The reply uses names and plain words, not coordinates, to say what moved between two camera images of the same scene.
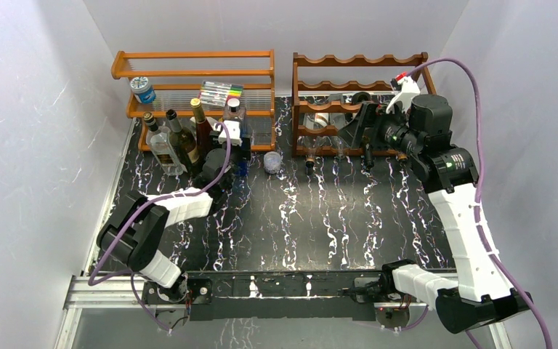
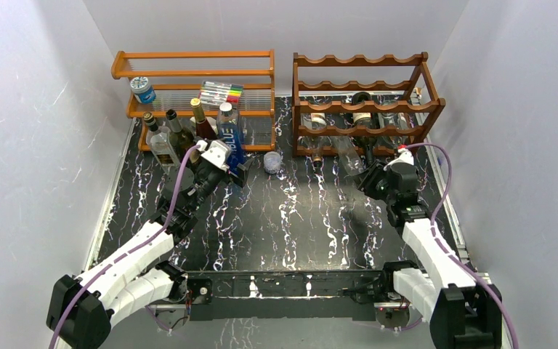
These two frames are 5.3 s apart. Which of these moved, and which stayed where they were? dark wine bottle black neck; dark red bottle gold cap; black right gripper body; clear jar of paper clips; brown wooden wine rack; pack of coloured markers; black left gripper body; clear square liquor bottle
Moved: black right gripper body; black left gripper body
Stayed: clear square liquor bottle; pack of coloured markers; dark wine bottle black neck; dark red bottle gold cap; brown wooden wine rack; clear jar of paper clips
